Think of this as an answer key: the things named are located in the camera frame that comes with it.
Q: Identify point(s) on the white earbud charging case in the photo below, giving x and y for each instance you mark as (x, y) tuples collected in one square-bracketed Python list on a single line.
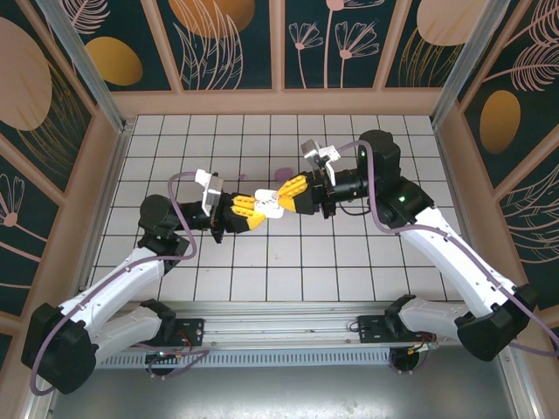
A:
[(273, 211)]

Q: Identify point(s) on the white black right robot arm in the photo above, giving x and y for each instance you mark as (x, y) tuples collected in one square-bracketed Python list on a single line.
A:
[(458, 262)]

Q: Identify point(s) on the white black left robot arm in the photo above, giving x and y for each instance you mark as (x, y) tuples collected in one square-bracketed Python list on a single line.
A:
[(126, 279)]

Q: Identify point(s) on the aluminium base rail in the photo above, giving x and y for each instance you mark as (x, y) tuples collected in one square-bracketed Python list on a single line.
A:
[(279, 325)]

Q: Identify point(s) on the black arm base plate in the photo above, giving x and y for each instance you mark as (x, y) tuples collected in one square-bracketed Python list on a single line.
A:
[(371, 331), (192, 331)]

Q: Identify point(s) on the aluminium corner post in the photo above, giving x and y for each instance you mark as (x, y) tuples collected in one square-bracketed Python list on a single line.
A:
[(85, 65), (471, 65)]

